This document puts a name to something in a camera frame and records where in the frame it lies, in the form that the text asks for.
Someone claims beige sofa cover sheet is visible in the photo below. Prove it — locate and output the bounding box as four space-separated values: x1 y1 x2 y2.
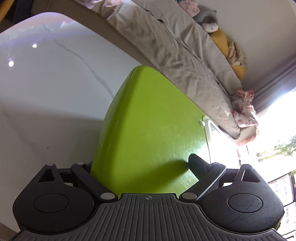
90 1 242 138

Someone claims pink pig plush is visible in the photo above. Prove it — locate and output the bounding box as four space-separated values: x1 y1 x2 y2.
178 0 200 17

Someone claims pink floral blanket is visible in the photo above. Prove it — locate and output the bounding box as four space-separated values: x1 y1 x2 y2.
232 89 258 128

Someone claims beige sofa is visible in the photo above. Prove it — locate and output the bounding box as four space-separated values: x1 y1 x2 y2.
31 1 258 145

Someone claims beige crumpled cloth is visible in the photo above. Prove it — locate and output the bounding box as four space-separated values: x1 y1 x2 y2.
228 41 247 68

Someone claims yellow pillow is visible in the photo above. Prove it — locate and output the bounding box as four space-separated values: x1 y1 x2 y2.
210 29 248 81

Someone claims white grey plush toy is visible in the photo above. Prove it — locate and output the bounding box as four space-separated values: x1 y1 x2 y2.
193 6 219 34

